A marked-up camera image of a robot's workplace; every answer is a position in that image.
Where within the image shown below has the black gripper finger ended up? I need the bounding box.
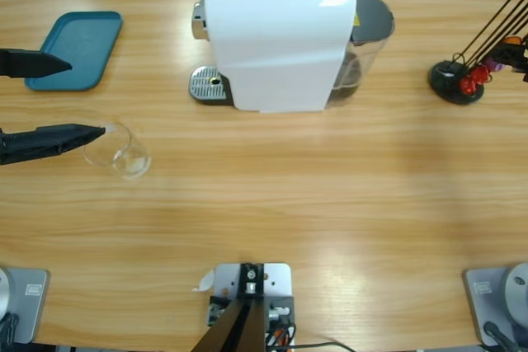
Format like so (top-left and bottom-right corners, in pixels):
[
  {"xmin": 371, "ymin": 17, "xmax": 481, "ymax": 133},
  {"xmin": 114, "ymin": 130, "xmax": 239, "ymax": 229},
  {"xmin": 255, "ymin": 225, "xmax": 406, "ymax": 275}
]
[
  {"xmin": 490, "ymin": 43, "xmax": 528, "ymax": 81},
  {"xmin": 0, "ymin": 122, "xmax": 107, "ymax": 166},
  {"xmin": 0, "ymin": 49, "xmax": 72, "ymax": 80}
]

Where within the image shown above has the clear drinking glass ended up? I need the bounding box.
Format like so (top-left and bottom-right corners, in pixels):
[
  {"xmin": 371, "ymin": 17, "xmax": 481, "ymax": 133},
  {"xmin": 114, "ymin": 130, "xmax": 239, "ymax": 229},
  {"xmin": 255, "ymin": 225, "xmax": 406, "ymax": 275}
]
[{"xmin": 82, "ymin": 120, "xmax": 153, "ymax": 181}]

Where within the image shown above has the red coffee capsule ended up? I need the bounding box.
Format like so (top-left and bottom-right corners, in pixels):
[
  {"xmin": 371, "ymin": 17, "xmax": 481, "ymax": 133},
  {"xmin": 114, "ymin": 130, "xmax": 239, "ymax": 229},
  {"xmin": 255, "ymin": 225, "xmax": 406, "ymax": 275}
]
[
  {"xmin": 458, "ymin": 75, "xmax": 479, "ymax": 96},
  {"xmin": 472, "ymin": 63, "xmax": 492, "ymax": 83}
]

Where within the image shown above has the white capsule coffee machine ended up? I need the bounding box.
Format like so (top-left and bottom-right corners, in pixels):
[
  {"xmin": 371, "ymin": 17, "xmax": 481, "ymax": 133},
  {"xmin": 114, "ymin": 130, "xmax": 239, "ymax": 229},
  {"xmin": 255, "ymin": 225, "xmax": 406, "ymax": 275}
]
[{"xmin": 188, "ymin": 0, "xmax": 358, "ymax": 115}]

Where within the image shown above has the teal plastic tray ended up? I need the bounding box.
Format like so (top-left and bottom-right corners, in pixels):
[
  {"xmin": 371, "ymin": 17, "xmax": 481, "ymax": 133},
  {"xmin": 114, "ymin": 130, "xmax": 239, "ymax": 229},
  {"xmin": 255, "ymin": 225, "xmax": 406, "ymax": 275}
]
[{"xmin": 23, "ymin": 11, "xmax": 125, "ymax": 92}]

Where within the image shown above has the black capsule holder with rods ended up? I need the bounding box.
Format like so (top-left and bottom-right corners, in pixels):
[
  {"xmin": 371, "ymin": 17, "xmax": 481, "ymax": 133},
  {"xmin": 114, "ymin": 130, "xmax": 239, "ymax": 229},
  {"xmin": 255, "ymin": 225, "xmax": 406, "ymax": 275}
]
[{"xmin": 427, "ymin": 0, "xmax": 528, "ymax": 106}]

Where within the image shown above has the clear water tank dark lid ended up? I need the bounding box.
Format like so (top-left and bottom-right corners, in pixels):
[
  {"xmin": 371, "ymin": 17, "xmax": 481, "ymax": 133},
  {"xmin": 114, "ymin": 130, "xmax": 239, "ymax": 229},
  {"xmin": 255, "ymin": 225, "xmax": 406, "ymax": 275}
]
[{"xmin": 325, "ymin": 0, "xmax": 396, "ymax": 108}]

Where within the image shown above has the white tape scrap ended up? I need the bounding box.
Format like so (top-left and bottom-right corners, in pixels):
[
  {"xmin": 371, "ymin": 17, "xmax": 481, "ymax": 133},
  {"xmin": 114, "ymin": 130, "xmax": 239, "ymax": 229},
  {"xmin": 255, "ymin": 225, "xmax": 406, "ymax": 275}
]
[{"xmin": 191, "ymin": 269, "xmax": 215, "ymax": 293}]

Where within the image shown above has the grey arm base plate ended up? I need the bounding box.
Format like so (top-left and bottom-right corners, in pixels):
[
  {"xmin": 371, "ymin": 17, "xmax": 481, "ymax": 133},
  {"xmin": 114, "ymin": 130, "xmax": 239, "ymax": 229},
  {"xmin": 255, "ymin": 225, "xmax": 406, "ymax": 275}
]
[
  {"xmin": 0, "ymin": 267, "xmax": 51, "ymax": 345},
  {"xmin": 461, "ymin": 261, "xmax": 528, "ymax": 347}
]

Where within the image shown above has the black base cable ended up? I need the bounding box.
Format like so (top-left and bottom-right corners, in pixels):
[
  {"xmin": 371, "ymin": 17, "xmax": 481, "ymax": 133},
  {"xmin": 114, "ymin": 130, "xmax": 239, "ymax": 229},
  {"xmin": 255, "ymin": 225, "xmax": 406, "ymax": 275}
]
[
  {"xmin": 0, "ymin": 312, "xmax": 20, "ymax": 345},
  {"xmin": 482, "ymin": 321, "xmax": 525, "ymax": 352}
]

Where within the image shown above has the dark camera mount post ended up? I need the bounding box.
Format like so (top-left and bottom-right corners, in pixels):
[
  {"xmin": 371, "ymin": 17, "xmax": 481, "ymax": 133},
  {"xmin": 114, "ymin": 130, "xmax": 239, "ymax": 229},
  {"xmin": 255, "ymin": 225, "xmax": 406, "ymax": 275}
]
[{"xmin": 191, "ymin": 263, "xmax": 267, "ymax": 352}]

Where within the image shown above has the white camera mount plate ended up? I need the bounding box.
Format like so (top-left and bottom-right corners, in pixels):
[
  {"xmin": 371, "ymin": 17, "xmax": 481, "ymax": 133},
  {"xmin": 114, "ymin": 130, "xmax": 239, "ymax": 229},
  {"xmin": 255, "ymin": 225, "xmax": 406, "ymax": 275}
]
[{"xmin": 210, "ymin": 261, "xmax": 296, "ymax": 347}]

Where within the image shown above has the orange and black wire bundle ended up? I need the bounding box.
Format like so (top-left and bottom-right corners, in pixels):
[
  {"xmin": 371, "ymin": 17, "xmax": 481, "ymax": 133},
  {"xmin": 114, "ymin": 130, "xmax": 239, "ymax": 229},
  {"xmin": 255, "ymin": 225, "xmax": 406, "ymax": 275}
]
[{"xmin": 263, "ymin": 322, "xmax": 298, "ymax": 349}]

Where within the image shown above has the thin black power cable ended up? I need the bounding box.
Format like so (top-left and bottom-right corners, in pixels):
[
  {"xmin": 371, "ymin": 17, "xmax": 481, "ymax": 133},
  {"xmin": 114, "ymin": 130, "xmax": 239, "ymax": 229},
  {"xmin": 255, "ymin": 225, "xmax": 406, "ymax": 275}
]
[{"xmin": 288, "ymin": 341, "xmax": 356, "ymax": 352}]

